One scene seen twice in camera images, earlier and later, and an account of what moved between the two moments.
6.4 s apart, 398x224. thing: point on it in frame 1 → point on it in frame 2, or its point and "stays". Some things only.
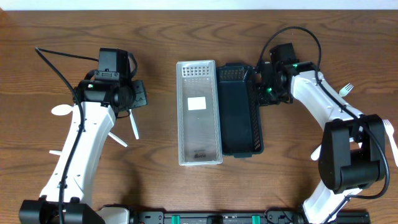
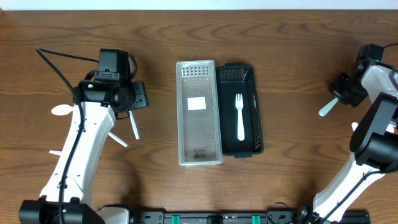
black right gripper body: [262, 94] → [339, 88]
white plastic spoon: [316, 153] → [389, 128]
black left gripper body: [138, 93] stays
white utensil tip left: [55, 152] stays
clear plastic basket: [199, 130] stays
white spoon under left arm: [61, 109] stays
